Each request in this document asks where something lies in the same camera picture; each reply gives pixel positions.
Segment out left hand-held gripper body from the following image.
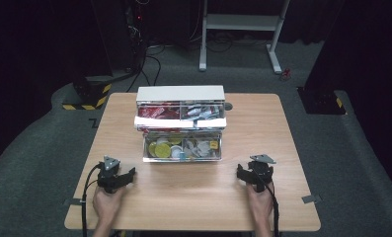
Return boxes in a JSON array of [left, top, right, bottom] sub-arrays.
[[96, 155, 123, 195]]

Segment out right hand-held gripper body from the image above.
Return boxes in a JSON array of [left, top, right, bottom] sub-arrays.
[[248, 153, 277, 193]]

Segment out clear drawer with red sachets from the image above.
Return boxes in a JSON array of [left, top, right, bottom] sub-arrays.
[[133, 101, 228, 130]]

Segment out white drawer organizer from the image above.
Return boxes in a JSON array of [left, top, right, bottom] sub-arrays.
[[133, 85, 228, 163]]

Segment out person's left hand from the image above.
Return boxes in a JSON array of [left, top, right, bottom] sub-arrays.
[[92, 186, 127, 228]]

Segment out person's right hand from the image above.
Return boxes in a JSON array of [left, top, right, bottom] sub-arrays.
[[246, 180, 276, 225]]

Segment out heap of yellow round capsules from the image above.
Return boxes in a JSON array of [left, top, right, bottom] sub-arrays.
[[147, 135, 185, 160]]

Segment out grey tape piece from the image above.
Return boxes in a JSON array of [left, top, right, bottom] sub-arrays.
[[300, 194, 323, 204], [63, 197, 84, 207]]

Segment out heap of grey white packets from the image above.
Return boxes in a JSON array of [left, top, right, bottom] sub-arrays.
[[183, 138, 221, 159]]

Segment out clear drawer with yellow capsules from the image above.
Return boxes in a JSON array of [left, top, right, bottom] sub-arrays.
[[141, 129, 224, 163]]

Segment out pile of red sachets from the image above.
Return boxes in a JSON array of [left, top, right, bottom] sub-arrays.
[[137, 105, 182, 120]]

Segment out pile of silver sachets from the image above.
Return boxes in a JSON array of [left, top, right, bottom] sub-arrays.
[[181, 104, 225, 120]]

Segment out black yellow striped stand base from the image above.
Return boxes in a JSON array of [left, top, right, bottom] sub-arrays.
[[61, 75, 114, 112]]

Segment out dark stand base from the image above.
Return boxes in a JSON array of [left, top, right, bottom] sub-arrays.
[[296, 86, 347, 116]]

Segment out small red floor clamp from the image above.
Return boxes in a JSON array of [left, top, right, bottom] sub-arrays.
[[279, 67, 292, 82]]

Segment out black equipment rack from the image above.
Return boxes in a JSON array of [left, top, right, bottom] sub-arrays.
[[123, 0, 149, 73]]

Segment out white metal stand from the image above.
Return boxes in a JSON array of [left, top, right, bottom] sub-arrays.
[[198, 0, 292, 75]]

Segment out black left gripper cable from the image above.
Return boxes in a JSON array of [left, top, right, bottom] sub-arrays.
[[80, 162, 103, 237]]

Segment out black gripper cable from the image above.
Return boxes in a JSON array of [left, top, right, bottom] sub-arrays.
[[80, 162, 103, 237], [254, 164, 281, 237]]

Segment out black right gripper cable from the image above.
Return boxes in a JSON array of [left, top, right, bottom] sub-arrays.
[[254, 164, 281, 237]]

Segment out black floor cables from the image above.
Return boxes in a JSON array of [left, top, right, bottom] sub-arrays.
[[126, 42, 162, 94]]

